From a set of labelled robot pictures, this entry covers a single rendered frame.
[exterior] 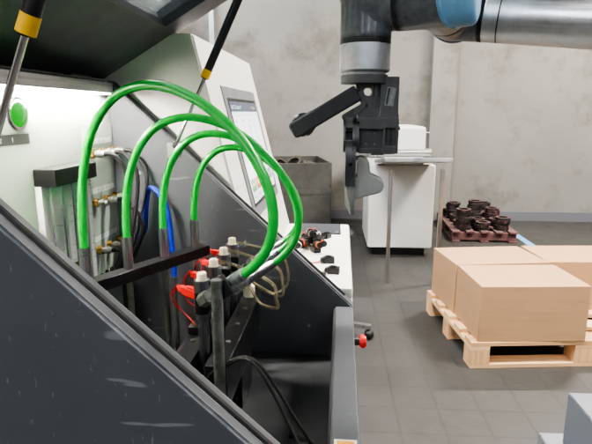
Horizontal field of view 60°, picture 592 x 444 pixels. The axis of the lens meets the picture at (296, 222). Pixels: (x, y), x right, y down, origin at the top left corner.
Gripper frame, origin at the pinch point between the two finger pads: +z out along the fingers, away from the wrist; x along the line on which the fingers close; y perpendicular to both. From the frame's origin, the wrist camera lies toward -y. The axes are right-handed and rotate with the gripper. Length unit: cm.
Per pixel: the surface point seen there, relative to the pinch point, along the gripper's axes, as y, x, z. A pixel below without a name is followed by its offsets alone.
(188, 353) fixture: -26.3, -1.7, 25.6
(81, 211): -43.3, -1.5, 1.4
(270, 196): -9.9, -16.6, -4.1
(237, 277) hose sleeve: -14.9, -14.7, 7.4
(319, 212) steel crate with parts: -25, 481, 95
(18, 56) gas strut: -31.3, -32.7, -19.6
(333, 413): -1.5, -12.5, 28.7
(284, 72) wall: -76, 590, -63
